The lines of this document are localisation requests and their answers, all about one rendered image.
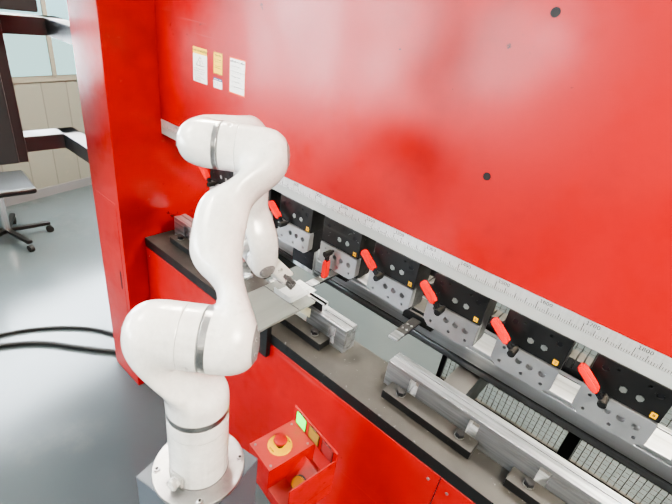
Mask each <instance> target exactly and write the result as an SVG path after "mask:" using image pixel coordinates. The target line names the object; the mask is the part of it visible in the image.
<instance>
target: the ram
mask: <svg viewBox="0 0 672 504"><path fill-rule="evenodd" d="M154 4H155V22H156V40H157V58H158V76H159V94H160V112H161V119H162V120H164V121H166V122H169V123H171V124H173V125H175V126H177V127H179V128H180V126H181V125H182V124H183V123H184V122H185V121H186V120H188V119H190V118H192V117H195V116H199V115H238V116H239V115H251V116H255V117H257V118H258V119H259V120H260V121H261V122H262V123H263V124H264V125H265V127H267V128H271V129H274V130H276V131H278V132H279V133H281V134H282V135H283V136H284V137H285V139H286V141H287V142H288V145H289V148H290V164H289V167H288V169H287V172H286V174H285V175H284V177H286V178H288V179H290V180H292V181H294V182H296V183H298V184H301V185H303V186H305V187H307V188H309V189H311V190H313V191H315V192H318V193H320V194H322V195H324V196H326V197H328V198H330V199H333V200H335V201H337V202H339V203H341V204H343V205H345V206H347V207H350V208H352V209H354V210H356V211H358V212H360V213H362V214H364V215H367V216H369V217H371V218H373V219H375V220H377V221H379V222H381V223H384V224H386V225H388V226H390V227H392V228H394V229H396V230H399V231H401V232H403V233H405V234H407V235H409V236H411V237H413V238H416V239H418V240H420V241H422V242H424V243H426V244H428V245H430V246H433V247H435V248H437V249H439V250H441V251H443V252H445V253H447V254H450V255H452V256H454V257H456V258H458V259H460V260H462V261H465V262H467V263H469V264H471V265H473V266H475V267H477V268H479V269H482V270H484V271H486V272H488V273H490V274H492V275H494V276H496V277H499V278H501V279H503V280H505V281H507V282H509V283H511V284H514V285H516V286H518V287H520V288H522V289H524V290H526V291H528V292H531V293H533V294H535V295H537V296H539V297H541V298H543V299H545V300H548V301H550V302H552V303H554V304H556V305H558V306H560V307H562V308H565V309H567V310H569V311H571V312H573V313H575V314H577V315H580V316H582V317H584V318H586V319H588V320H590V321H592V322H594V323H597V324H599V325H601V326H603V327H605V328H607V329H609V330H611V331H614V332H616V333H618V334H620V335H622V336H624V337H626V338H629V339H631V340H633V341H635V342H637V343H639V344H641V345H643V346H646V347H648V348H650V349H652V350H654V351H656V352H658V353H660V354H663V355H665V356H667V357H669V358H671V359H672V0H154ZM193 46H196V47H199V48H203V49H206V50H207V85H206V84H203V83H200V82H197V81H195V80H193ZM214 52H217V53H221V54H222V75H219V74H216V73H213V54H214ZM229 56H231V57H234V58H238V59H241V60H245V61H246V74H245V98H244V97H241V96H239V95H236V94H233V93H230V92H229ZM213 77H216V78H219V79H222V90H220V89H218V88H215V87H213ZM272 189H273V190H275V191H277V192H279V193H281V194H283V195H285V196H287V197H289V198H291V199H293V200H295V201H297V202H299V203H301V204H303V205H305V206H307V207H309V208H311V209H313V210H315V211H317V212H319V213H321V214H323V215H325V216H327V217H329V218H331V219H333V220H335V221H337V222H339V223H341V224H343V225H345V226H347V227H349V228H351V229H353V230H355V231H357V232H359V233H361V234H363V235H365V236H367V237H369V238H371V239H373V240H375V241H377V242H379V243H381V244H383V245H385V246H387V247H389V248H391V249H393V250H395V251H397V252H399V253H401V254H403V255H405V256H407V257H409V258H411V259H413V260H415V261H417V262H419V263H421V264H423V265H425V266H427V267H429V268H431V269H433V270H435V271H437V272H439V273H441V274H443V275H445V276H447V277H449V278H451V279H453V280H455V281H457V282H459V283H461V284H463V285H465V286H467V287H469V288H471V289H473V290H475V291H477V292H479V293H481V294H483V295H485V296H487V297H489V298H491V299H493V300H495V301H497V302H499V303H501V304H503V305H505V306H507V307H509V308H511V309H513V310H515V311H517V312H519V313H521V314H523V315H525V316H527V317H529V318H531V319H533V320H535V321H537V322H539V323H541V324H543V325H545V326H547V327H549V328H551V329H553V330H555V331H557V332H559V333H561V334H563V335H565V336H567V337H569V338H571V339H573V340H575V341H577V342H579V343H581V344H583V345H585V346H587V347H589V348H591V349H593V350H595V351H597V352H599V353H601V354H603V355H605V356H607V357H609V358H611V359H613V360H615V361H616V362H618V363H620V364H622V365H624V366H626V367H628V368H630V369H632V370H634V371H636V372H638V373H640V374H642V375H644V376H646V377H648V378H650V379H652V380H654V381H656V382H658V383H660V384H662V385H664V386H666V387H668V388H670V389H672V375H671V374H669V373H667V372H665V371H663V370H661V369H658V368H656V367H654V366H652V365H650V364H648V363H646V362H644V361H642V360H640V359H638V358H636V357H634V356H632V355H630V354H628V353H626V352H624V351H621V350H619V349H617V348H615V347H613V346H611V345H609V344H607V343H605V342H603V341H601V340H599V339H597V338H595V337H593V336H591V335H589V334H587V333H584V332H582V331H580V330H578V329H576V328H574V327H572V326H570V325H568V324H566V323H564V322H562V321H560V320H558V319H556V318H554V317H552V316H550V315H548V314H545V313H543V312H541V311H539V310H537V309H535V308H533V307H531V306H529V305H527V304H525V303H523V302H521V301H519V300H517V299H515V298H513V297H511V296H508V295H506V294H504V293H502V292H500V291H498V290H496V289H494V288H492V287H490V286H488V285H486V284H484V283H482V282H480V281H478V280H476V279H474V278H471V277H469V276H467V275H465V274H463V273H461V272H459V271H457V270H455V269H453V268H451V267H449V266H447V265H445V264H443V263H441V262H439V261H437V260H434V259H432V258H430V257H428V256H426V255H424V254H422V253H420V252H418V251H416V250H414V249H412V248H410V247H408V246H406V245H404V244H402V243H400V242H397V241H395V240H393V239H391V238H389V237H387V236H385V235H383V234H381V233H379V232H377V231H375V230H373V229H371V228H369V227H367V226H365V225H363V224H360V223H358V222H356V221H354V220H352V219H350V218H348V217H346V216H344V215H342V214H340V213H338V212H336V211H334V210H332V209H330V208H328V207H326V206H323V205H321V204H319V203H317V202H315V201H313V200H311V199H309V198H307V197H305V196H303V195H301V194H299V193H297V192H295V191H293V190H291V189H289V188H286V187H284V186H282V185H280V184H277V185H276V186H274V187H273V188H272Z"/></svg>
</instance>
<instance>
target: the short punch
mask: <svg viewBox="0 0 672 504"><path fill-rule="evenodd" d="M317 258H318V250H317V251H314V252H312V253H310V252H305V253H302V252H301V251H299V250H297V249H296V248H294V247H293V255H292V259H294V262H293V263H294V264H296V265H297V266H299V267H301V268H302V269H304V270H306V271H307V272H309V273H311V274H312V275H314V270H315V269H316V265H317Z"/></svg>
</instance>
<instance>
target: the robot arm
mask: <svg viewBox="0 0 672 504"><path fill-rule="evenodd" d="M176 146H177V148H178V150H179V153H180V154H181V156H182V157H183V158H184V159H185V160H186V161H188V162H189V163H191V164H193V165H196V166H199V167H203V168H209V169H216V170H223V171H231V172H233V175H234V177H232V178H231V179H229V180H228V181H226V182H224V183H222V184H220V185H218V186H216V187H215V188H213V189H211V190H209V191H208V192H207V193H205V195H204V196H203V197H202V198H201V199H200V201H199V203H198V205H197V208H196V211H195V215H194V219H193V224H192V228H191V234H190V244H189V250H190V256H191V259H192V262H193V264H194V265H195V267H196V269H197V270H198V271H199V272H200V274H201V275H202V276H203V277H204V278H205V279H207V280H208V281H209V283H210V284H211V285H212V286H213V287H214V289H215V291H216V294H217V301H216V303H215V304H213V305H210V304H202V303H194V302H186V301H178V300H167V299H153V300H147V301H144V302H141V303H140V304H138V305H136V306H135V307H134V308H133V309H132V310H131V311H130V312H129V313H128V315H127V316H126V318H125V320H124V322H123V325H122V327H121V337H120V341H121V349H122V353H123V355H124V357H125V360H126V361H127V363H128V365H129V366H130V367H131V369H132V370H133V371H134V372H135V373H136V375H137V376H138V377H139V378H140V379H141V380H142V381H143V382H144V383H146V384H147V385H148V386H149V387H150V388H151V389H152V390H154V391H155V392H156V393H157V394H158V395H159V396H161V397H162V398H163V399H164V403H165V414H166V428H167V443H166V444H165V445H164V446H163V447H162V449H161V450H160V452H159V453H158V455H157V457H156V459H155V461H154V464H153V467H152V482H153V486H154V489H155V492H156V493H157V495H158V496H159V498H160V499H161V500H162V501H163V502H164V503H166V504H217V503H219V502H221V501H222V500H224V499H225V498H226V497H228V496H229V495H230V494H231V493H232V492H233V491H234V489H235V488H236V486H237V485H238V483H239V481H240V479H241V477H242V474H243V470H244V454H243V451H242V448H241V446H240V444H239V442H238V441H237V440H236V439H235V438H234V437H233V436H232V435H230V434H229V403H230V392H229V385H228V382H227V380H226V378H225V377H224V376H233V375H238V374H241V373H243V372H245V371H247V370H248V369H249V368H250V367H251V366H252V365H253V364H254V362H255V361H256V360H257V356H258V353H259V347H260V333H259V329H258V325H257V321H256V318H255V315H254V312H253V309H252V306H251V303H250V300H249V297H248V294H247V291H246V287H245V283H244V278H243V267H242V257H243V258H244V259H245V261H246V262H247V264H248V266H249V267H250V269H251V271H252V272H253V273H254V274H255V275H256V276H257V277H260V278H267V277H269V276H272V277H273V278H275V279H276V280H277V281H278V282H279V283H283V284H285V285H286V286H287V287H288V288H289V289H290V290H292V289H293V288H294V287H295V285H296V282H295V281H294V280H293V279H292V278H291V277H290V276H292V275H293V272H292V271H291V270H290V269H289V268H288V267H286V266H285V265H284V264H283V263H282V262H281V261H280V260H279V259H278V238H277V233H276V229H275V225H274V222H273V219H272V216H271V213H270V210H269V206H268V191H269V190H271V189H272V188H273V187H274V186H276V185H277V184H278V183H279V182H280V181H281V179H282V178H283V177H284V175H285V174H286V172H287V169H288V167H289V164H290V148H289V145H288V142H287V141H286V139H285V137H284V136H283V135H282V134H281V133H279V132H278V131H276V130H274V129H271V128H267V127H265V125H264V124H263V123H262V122H261V121H260V120H259V119H258V118H257V117H255V116H251V115H239V116H238V115H199V116H195V117H192V118H190V119H188V120H186V121H185V122H184V123H183V124H182V125H181V126H180V128H179V130H178V132H177V134H176ZM286 280H287V282H286Z"/></svg>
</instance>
